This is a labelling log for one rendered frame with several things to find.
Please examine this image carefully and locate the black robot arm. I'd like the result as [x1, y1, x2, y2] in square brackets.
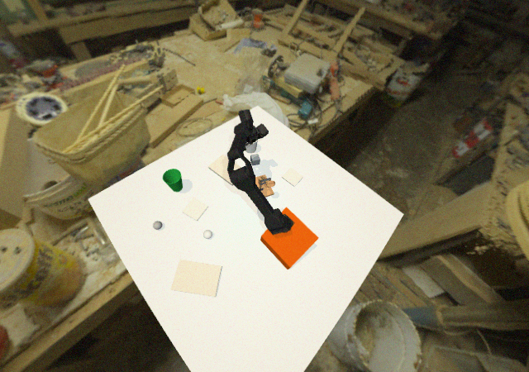
[227, 110, 295, 235]

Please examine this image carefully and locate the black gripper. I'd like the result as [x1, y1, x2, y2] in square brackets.
[245, 123, 269, 146]

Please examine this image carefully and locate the green plastic cup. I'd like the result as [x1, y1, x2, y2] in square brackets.
[163, 169, 183, 193]

